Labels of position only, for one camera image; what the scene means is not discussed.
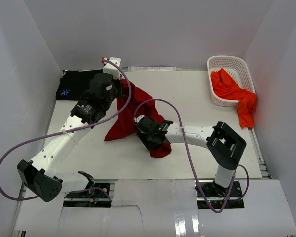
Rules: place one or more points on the red t shirt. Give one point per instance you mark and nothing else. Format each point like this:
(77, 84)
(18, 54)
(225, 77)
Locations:
(125, 126)

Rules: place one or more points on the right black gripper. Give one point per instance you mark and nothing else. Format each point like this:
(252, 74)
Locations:
(148, 144)

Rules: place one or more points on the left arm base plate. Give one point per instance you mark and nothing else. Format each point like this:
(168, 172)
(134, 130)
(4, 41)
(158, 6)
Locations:
(89, 199)

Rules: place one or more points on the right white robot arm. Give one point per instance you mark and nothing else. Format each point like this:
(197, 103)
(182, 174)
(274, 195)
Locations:
(225, 145)

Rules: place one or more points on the folded black t shirt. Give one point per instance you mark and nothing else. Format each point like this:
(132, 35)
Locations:
(76, 84)

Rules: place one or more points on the white plastic basket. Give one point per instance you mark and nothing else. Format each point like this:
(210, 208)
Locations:
(237, 69)

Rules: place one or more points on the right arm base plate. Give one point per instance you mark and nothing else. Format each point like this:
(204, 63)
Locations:
(216, 197)

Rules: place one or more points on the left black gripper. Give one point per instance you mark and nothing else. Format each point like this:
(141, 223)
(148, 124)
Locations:
(119, 83)

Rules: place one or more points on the white papers at back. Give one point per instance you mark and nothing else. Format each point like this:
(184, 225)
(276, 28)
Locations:
(151, 68)

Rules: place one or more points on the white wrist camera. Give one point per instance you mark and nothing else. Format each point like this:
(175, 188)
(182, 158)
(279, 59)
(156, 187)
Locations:
(110, 66)
(138, 118)

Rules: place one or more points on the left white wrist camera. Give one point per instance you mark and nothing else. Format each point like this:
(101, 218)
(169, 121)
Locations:
(110, 66)

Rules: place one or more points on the orange t shirt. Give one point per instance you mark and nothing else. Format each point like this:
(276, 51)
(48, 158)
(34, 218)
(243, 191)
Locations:
(225, 87)

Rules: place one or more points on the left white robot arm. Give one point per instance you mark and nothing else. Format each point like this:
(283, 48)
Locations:
(39, 174)

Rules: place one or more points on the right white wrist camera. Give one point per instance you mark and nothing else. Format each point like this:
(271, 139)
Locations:
(138, 118)

